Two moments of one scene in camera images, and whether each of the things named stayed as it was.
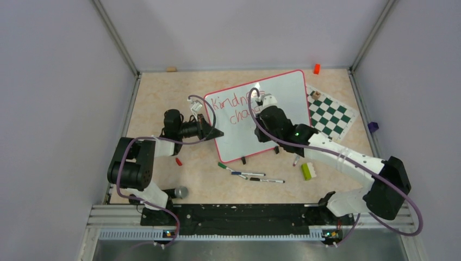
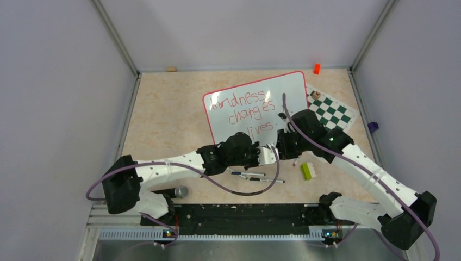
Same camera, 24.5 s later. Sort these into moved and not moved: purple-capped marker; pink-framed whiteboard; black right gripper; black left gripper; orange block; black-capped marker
Moved: black left gripper; black right gripper
Not moved: black-capped marker; orange block; pink-framed whiteboard; purple-capped marker
